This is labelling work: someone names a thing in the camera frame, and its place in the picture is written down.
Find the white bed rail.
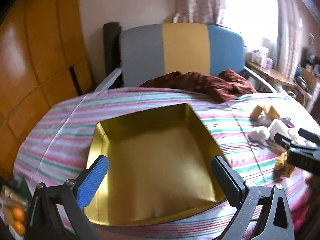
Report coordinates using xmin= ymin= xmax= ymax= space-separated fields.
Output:
xmin=241 ymin=66 xmax=278 ymax=93
xmin=94 ymin=67 xmax=123 ymax=92

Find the square gold-lined tin box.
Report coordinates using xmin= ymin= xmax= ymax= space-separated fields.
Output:
xmin=84 ymin=103 xmax=227 ymax=227

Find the patterned curtain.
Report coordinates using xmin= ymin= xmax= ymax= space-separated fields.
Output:
xmin=172 ymin=0 xmax=227 ymax=25
xmin=272 ymin=0 xmax=305 ymax=78

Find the white paper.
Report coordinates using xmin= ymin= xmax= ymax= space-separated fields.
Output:
xmin=248 ymin=126 xmax=269 ymax=140

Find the black rolled mat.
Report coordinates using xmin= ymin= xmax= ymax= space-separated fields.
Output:
xmin=104 ymin=22 xmax=123 ymax=87

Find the yellow wooden block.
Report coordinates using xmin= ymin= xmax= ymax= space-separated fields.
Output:
xmin=265 ymin=105 xmax=281 ymax=120

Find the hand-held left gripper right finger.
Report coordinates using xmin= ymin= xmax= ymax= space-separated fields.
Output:
xmin=211 ymin=156 xmax=295 ymax=240

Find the cardboard box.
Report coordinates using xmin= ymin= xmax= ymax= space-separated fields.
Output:
xmin=300 ymin=66 xmax=320 ymax=88

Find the wooden wardrobe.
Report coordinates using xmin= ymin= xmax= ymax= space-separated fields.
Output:
xmin=0 ymin=0 xmax=94 ymax=178

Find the yellow sponge block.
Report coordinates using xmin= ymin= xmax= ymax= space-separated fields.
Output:
xmin=249 ymin=104 xmax=266 ymax=120

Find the striped bedsheet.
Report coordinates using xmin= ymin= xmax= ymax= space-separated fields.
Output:
xmin=14 ymin=86 xmax=320 ymax=240

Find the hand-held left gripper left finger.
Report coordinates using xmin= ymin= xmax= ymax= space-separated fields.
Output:
xmin=26 ymin=155 xmax=110 ymax=240

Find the wooden desk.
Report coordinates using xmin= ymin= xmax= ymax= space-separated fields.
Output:
xmin=246 ymin=61 xmax=315 ymax=105

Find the orange fruit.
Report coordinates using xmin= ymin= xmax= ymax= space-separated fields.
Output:
xmin=13 ymin=220 xmax=26 ymax=233
xmin=12 ymin=207 xmax=25 ymax=220

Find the white box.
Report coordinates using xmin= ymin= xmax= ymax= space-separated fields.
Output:
xmin=267 ymin=119 xmax=288 ymax=140

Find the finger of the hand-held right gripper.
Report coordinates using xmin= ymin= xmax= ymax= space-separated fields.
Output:
xmin=299 ymin=128 xmax=320 ymax=145
xmin=274 ymin=132 xmax=298 ymax=152

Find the brown quilted blanket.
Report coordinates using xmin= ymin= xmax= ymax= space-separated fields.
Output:
xmin=139 ymin=69 xmax=258 ymax=103

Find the grey yellow blue headboard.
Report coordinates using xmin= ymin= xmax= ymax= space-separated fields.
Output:
xmin=119 ymin=22 xmax=247 ymax=88

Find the yellow snack packet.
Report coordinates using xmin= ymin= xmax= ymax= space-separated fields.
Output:
xmin=274 ymin=152 xmax=295 ymax=178

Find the purple snack packet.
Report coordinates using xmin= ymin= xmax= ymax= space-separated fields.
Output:
xmin=280 ymin=117 xmax=294 ymax=129

